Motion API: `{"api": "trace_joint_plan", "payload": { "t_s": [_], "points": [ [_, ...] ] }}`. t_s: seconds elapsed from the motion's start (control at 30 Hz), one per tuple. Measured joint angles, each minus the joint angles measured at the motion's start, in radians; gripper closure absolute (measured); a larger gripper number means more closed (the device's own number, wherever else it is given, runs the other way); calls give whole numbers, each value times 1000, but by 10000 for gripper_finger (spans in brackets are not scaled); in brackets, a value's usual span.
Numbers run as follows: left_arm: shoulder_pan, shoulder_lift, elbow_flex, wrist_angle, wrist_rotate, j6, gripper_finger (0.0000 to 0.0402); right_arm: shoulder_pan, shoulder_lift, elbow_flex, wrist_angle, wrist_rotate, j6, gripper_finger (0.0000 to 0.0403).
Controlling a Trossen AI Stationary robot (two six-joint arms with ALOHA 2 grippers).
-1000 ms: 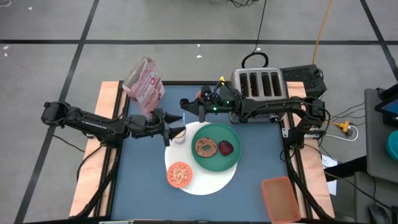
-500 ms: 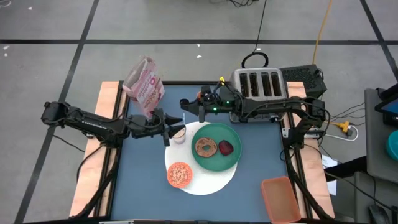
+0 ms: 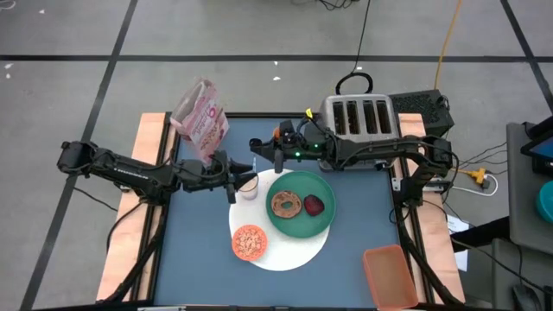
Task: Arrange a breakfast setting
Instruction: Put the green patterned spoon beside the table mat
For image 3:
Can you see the black computer mouse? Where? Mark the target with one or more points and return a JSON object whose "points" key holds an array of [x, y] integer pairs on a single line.
{"points": [[525, 298]]}

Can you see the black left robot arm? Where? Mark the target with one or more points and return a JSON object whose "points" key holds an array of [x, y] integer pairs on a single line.
{"points": [[121, 166]]}

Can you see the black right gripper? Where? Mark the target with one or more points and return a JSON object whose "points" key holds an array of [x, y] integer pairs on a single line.
{"points": [[307, 147]]}

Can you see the cereal pieces heap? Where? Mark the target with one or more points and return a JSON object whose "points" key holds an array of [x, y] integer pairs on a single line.
{"points": [[249, 243]]}

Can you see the white paper sheet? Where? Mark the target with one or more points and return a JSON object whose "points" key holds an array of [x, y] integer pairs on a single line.
{"points": [[458, 224]]}

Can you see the teal round object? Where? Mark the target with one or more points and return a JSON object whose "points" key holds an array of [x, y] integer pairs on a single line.
{"points": [[546, 202]]}

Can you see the green round plate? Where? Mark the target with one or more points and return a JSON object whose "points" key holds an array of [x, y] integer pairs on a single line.
{"points": [[302, 226]]}

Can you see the black electronics box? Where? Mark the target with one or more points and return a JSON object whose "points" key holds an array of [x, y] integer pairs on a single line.
{"points": [[421, 112]]}

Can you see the brown toasted bagel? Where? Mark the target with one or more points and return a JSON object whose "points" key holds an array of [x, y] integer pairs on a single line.
{"points": [[286, 204]]}

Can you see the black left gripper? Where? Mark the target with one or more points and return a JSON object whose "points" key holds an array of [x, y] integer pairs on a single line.
{"points": [[207, 175]]}

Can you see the pink strawberry yogurt cereal box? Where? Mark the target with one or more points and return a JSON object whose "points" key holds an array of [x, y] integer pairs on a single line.
{"points": [[201, 121]]}

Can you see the plywood table side board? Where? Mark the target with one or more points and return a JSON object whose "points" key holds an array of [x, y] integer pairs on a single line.
{"points": [[436, 242], [129, 224]]}

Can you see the red strawberry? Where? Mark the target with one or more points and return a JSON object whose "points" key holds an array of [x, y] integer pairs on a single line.
{"points": [[314, 205]]}

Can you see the metal table bracket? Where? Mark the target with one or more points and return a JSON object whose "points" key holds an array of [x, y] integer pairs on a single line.
{"points": [[395, 183]]}

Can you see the blue white patterned bowl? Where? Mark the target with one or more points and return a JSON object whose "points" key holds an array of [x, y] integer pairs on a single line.
{"points": [[235, 248]]}

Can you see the orange plastic cup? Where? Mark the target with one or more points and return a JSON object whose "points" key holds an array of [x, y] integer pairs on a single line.
{"points": [[276, 132]]}

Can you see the yellow power plug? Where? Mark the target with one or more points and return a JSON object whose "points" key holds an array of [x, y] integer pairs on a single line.
{"points": [[477, 175]]}

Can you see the grey desk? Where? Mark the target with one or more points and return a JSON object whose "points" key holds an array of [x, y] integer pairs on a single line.
{"points": [[525, 207]]}

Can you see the silver four-slot toaster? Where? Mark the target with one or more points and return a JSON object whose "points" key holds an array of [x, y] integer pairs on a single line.
{"points": [[363, 114]]}

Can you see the metal spoon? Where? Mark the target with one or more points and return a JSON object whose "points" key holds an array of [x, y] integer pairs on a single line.
{"points": [[254, 165]]}

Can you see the orange plastic container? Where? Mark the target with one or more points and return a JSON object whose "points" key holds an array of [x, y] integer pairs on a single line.
{"points": [[389, 276]]}

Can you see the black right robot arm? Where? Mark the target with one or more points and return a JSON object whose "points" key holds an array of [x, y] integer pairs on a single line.
{"points": [[389, 147]]}

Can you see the clear drinking glass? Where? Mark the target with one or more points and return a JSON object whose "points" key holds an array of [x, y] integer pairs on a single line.
{"points": [[251, 193]]}

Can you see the round white woven placemat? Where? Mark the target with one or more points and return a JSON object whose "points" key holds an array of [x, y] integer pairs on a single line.
{"points": [[285, 255]]}

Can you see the black tablet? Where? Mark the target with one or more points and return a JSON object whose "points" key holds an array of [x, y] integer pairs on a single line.
{"points": [[540, 149]]}

